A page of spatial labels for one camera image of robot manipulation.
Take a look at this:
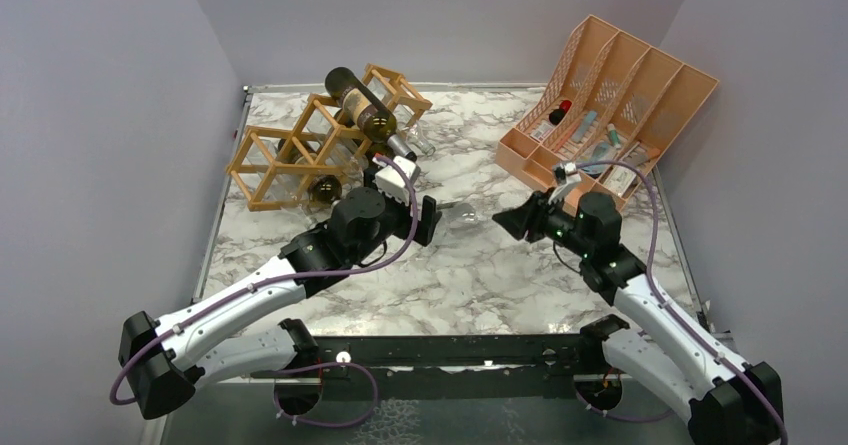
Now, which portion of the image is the green wine bottle silver neck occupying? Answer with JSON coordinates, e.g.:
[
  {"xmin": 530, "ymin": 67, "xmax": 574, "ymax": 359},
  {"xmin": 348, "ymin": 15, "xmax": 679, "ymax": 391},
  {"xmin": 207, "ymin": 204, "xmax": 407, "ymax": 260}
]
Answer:
[{"xmin": 276, "ymin": 139, "xmax": 343, "ymax": 214}]

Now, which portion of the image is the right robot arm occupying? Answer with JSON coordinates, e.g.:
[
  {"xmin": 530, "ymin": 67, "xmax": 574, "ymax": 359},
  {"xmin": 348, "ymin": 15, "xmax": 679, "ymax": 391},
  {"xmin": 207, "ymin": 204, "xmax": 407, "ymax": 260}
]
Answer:
[{"xmin": 492, "ymin": 191, "xmax": 788, "ymax": 444}]

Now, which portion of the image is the wooden wine rack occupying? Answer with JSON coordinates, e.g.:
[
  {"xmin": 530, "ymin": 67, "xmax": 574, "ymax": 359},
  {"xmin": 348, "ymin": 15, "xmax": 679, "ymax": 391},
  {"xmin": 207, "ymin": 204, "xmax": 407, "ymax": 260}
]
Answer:
[{"xmin": 227, "ymin": 64, "xmax": 434, "ymax": 212}]

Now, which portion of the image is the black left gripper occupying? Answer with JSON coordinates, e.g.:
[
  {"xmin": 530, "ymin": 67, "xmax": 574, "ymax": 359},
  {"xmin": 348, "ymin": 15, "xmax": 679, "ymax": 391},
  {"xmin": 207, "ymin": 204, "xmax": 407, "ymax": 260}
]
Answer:
[{"xmin": 349, "ymin": 168, "xmax": 442, "ymax": 266}]

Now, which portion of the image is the clear bottle silver cap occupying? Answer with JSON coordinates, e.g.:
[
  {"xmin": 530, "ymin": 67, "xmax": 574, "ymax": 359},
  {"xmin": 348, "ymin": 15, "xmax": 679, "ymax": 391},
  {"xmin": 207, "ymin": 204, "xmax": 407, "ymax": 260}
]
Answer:
[{"xmin": 437, "ymin": 201, "xmax": 479, "ymax": 227}]

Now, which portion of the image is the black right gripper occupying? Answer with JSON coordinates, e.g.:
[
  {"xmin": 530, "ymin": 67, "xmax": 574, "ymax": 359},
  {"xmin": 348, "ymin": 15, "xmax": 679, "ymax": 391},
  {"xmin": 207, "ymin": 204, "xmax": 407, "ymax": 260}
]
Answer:
[{"xmin": 493, "ymin": 186, "xmax": 593, "ymax": 258}]

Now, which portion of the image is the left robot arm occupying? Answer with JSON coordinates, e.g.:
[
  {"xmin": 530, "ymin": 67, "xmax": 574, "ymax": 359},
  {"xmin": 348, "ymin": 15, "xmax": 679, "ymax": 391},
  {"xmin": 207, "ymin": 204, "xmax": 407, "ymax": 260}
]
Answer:
[{"xmin": 109, "ymin": 155, "xmax": 440, "ymax": 420}]

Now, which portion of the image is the small clear glass jar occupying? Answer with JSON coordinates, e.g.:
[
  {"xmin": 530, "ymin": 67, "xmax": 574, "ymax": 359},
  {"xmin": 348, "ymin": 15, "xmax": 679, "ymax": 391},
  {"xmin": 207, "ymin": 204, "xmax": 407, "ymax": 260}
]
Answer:
[{"xmin": 306, "ymin": 113, "xmax": 367, "ymax": 179}]

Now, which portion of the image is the blue tape dispenser pack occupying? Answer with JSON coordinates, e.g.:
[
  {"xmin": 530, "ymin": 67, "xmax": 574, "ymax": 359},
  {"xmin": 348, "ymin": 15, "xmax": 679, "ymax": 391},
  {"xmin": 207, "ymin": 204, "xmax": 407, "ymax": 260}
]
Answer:
[{"xmin": 576, "ymin": 140, "xmax": 618, "ymax": 178}]

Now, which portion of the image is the white card package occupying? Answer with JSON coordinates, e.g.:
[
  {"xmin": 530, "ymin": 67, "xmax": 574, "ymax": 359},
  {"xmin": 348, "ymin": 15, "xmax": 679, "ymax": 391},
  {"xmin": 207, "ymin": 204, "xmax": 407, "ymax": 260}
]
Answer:
[{"xmin": 601, "ymin": 166, "xmax": 641, "ymax": 200}]

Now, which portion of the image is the red black small bottle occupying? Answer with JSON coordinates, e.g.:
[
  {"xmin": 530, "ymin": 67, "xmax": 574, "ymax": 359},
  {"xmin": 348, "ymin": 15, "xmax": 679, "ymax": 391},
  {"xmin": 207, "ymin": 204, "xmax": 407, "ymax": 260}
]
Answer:
[{"xmin": 548, "ymin": 100, "xmax": 572, "ymax": 126}]

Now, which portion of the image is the clear tall glass bottle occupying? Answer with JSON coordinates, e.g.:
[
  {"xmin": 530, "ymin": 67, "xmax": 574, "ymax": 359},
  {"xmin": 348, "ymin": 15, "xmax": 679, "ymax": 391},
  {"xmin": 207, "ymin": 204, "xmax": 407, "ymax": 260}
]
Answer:
[{"xmin": 366, "ymin": 75, "xmax": 436, "ymax": 156}]

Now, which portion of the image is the light blue pen case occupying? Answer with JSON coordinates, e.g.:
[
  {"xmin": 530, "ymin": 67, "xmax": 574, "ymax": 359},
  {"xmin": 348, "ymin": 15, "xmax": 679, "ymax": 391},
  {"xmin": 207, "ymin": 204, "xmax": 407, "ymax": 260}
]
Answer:
[{"xmin": 571, "ymin": 110, "xmax": 597, "ymax": 144}]

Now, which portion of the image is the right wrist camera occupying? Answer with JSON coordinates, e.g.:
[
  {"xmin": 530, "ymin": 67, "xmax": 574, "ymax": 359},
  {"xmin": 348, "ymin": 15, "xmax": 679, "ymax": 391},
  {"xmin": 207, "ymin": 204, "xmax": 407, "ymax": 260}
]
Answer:
[{"xmin": 549, "ymin": 161, "xmax": 582, "ymax": 204}]

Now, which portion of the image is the clear square glass bottle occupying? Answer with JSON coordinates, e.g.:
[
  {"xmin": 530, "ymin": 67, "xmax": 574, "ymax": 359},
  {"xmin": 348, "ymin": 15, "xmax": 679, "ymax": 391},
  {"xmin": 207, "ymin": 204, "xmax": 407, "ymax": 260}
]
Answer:
[{"xmin": 265, "ymin": 167, "xmax": 320, "ymax": 226}]

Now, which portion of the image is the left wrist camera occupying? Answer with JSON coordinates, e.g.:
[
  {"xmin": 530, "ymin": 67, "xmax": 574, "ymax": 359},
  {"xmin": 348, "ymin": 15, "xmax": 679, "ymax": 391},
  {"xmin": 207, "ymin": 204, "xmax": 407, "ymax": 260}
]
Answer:
[{"xmin": 372, "ymin": 154, "xmax": 420, "ymax": 205}]

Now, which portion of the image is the green white glue tube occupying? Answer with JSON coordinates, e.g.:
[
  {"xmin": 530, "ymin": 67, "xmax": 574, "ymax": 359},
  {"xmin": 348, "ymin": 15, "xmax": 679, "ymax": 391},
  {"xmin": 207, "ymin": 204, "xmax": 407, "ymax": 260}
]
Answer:
[{"xmin": 607, "ymin": 123, "xmax": 622, "ymax": 149}]

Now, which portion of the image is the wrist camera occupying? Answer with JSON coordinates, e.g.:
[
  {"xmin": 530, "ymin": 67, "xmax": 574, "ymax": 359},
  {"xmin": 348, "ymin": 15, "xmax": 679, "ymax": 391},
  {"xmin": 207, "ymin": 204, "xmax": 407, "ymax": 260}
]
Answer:
[
  {"xmin": 372, "ymin": 154, "xmax": 420, "ymax": 205},
  {"xmin": 549, "ymin": 161, "xmax": 582, "ymax": 204}
]

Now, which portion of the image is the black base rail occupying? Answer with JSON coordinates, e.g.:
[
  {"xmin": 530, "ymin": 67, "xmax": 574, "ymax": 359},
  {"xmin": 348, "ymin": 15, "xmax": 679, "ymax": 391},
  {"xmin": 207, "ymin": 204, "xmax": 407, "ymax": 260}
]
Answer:
[{"xmin": 250, "ymin": 333, "xmax": 624, "ymax": 409}]

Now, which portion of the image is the dark green wine bottle labelled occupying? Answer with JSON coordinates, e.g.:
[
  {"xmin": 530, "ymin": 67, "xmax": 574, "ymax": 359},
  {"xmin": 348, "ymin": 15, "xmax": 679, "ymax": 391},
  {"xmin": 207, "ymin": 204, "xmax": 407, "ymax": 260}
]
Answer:
[{"xmin": 334, "ymin": 109, "xmax": 396, "ymax": 161}]

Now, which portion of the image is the red white small box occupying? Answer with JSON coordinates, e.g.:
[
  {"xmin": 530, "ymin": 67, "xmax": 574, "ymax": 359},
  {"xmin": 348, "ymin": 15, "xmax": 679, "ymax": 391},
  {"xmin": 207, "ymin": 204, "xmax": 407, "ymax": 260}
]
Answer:
[{"xmin": 529, "ymin": 120, "xmax": 556, "ymax": 142}]

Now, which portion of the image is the peach plastic file organizer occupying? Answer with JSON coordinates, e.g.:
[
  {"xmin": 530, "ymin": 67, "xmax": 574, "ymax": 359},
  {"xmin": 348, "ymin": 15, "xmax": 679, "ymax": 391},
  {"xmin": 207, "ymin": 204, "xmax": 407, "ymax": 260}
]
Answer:
[{"xmin": 495, "ymin": 15, "xmax": 719, "ymax": 212}]

